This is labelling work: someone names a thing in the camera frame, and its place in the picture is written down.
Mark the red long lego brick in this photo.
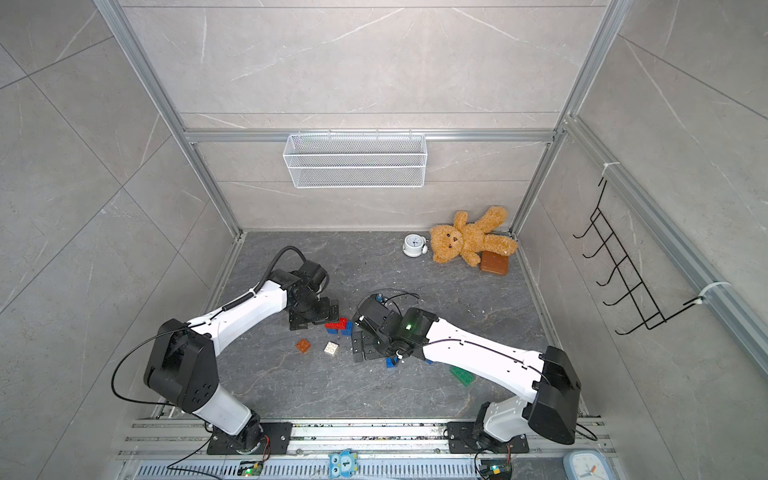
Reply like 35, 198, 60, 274
324, 318, 347, 332

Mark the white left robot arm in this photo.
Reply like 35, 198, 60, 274
144, 260, 339, 452

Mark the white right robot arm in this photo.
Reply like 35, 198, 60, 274
353, 294, 581, 449

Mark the white lego brick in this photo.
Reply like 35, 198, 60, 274
324, 341, 339, 356

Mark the orange lego brick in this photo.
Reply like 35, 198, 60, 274
296, 339, 311, 354

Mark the green lego brick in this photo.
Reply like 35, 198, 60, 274
449, 366, 475, 387

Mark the white alarm clock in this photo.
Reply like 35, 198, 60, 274
402, 233, 428, 258

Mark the brown teddy bear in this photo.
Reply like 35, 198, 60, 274
429, 206, 517, 267

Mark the brown leather wallet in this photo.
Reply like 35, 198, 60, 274
479, 251, 509, 276

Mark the blue owl figurine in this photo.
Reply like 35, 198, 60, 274
328, 450, 358, 479

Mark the white blue desk clock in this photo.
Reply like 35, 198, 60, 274
563, 450, 616, 480

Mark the white wire mesh basket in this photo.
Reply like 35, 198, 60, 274
283, 132, 428, 189

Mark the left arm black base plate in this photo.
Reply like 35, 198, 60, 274
206, 422, 293, 455

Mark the black wire hook rack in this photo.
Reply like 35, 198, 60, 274
572, 178, 705, 336

